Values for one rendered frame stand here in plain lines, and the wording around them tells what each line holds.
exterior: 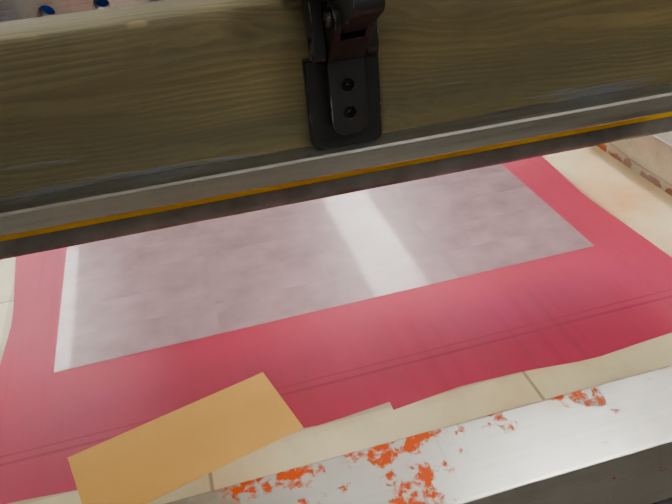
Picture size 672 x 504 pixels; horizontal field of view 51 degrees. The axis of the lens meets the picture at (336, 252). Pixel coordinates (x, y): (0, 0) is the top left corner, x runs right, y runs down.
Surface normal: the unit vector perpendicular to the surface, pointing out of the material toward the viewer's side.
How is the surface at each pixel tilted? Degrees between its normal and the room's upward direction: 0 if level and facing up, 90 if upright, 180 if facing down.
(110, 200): 90
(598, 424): 0
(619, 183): 0
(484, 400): 0
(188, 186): 90
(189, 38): 90
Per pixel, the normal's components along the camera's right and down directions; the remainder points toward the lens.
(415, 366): -0.08, -0.83
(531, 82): 0.26, 0.51
